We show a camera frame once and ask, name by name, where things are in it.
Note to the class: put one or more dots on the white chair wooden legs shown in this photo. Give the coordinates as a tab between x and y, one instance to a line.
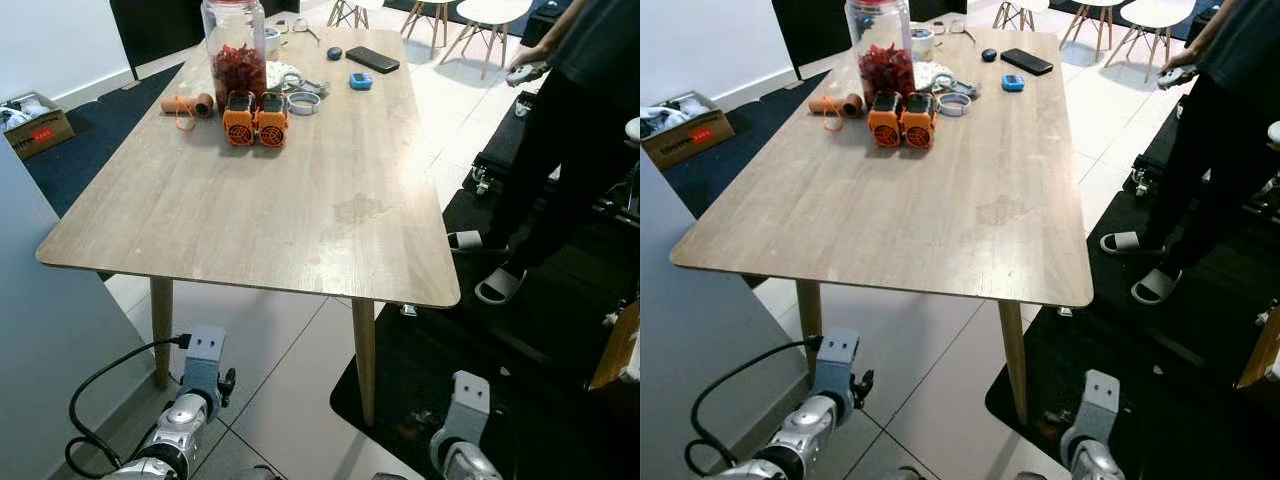
1160	10
490	10
1100	3
338	12
1003	13
435	2

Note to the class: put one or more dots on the black cabinet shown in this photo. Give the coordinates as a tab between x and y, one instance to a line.
160	25
810	30

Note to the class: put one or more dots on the dark blue rug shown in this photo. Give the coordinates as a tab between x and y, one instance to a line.
740	160
100	140

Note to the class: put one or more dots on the grey slipper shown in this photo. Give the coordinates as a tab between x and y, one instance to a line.
1120	242
497	288
465	241
1152	288

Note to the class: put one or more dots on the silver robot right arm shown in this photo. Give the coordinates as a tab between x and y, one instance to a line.
465	462
1095	462

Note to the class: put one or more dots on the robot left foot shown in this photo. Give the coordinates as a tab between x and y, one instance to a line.
258	474
903	475

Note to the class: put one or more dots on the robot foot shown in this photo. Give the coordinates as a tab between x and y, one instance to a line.
1030	477
903	475
388	477
258	474

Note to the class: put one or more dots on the white cup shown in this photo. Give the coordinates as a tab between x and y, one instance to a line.
923	42
273	42

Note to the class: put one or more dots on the brown cardboard tube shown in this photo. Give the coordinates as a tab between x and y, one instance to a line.
851	104
202	104

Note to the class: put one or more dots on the person's hand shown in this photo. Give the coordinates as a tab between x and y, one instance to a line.
1184	61
537	57

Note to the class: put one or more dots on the small blue device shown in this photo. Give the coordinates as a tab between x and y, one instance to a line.
1013	83
360	81

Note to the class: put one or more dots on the light wooden table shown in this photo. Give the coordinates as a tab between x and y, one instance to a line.
950	200
300	200

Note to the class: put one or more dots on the brown cardboard box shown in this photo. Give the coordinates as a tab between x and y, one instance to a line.
700	140
45	138

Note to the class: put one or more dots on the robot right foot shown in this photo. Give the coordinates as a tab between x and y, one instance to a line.
1030	477
388	477

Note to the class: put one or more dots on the orange boxy device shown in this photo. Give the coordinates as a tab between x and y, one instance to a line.
272	128
238	125
920	128
884	125

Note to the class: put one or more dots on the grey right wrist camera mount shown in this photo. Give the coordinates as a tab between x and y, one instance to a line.
472	395
1102	393

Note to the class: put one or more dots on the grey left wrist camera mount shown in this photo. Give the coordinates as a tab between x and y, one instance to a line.
205	350
838	352

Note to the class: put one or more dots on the black floor mat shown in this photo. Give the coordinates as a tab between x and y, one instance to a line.
530	420
1180	430

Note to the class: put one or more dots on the brown wooden furniture piece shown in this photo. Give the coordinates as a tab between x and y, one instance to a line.
1262	355
615	350

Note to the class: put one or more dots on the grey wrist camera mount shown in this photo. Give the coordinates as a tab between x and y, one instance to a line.
838	352
205	350
472	395
1102	393

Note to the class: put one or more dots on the person in black clothes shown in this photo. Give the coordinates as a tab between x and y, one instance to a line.
570	130
1220	130

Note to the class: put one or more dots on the grey handheld controller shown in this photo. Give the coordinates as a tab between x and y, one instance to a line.
1171	81
520	77

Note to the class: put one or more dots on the loose silver key bunch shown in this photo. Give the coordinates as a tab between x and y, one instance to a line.
955	85
300	83

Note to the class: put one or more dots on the white tape roll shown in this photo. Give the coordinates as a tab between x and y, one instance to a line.
303	111
953	113

